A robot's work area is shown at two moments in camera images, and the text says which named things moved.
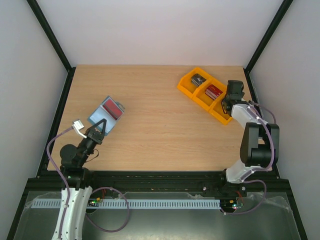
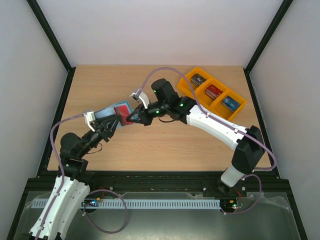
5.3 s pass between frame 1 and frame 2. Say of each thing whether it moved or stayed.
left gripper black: moved
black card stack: stayed
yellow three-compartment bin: stayed
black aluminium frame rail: stayed
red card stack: stayed
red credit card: moved
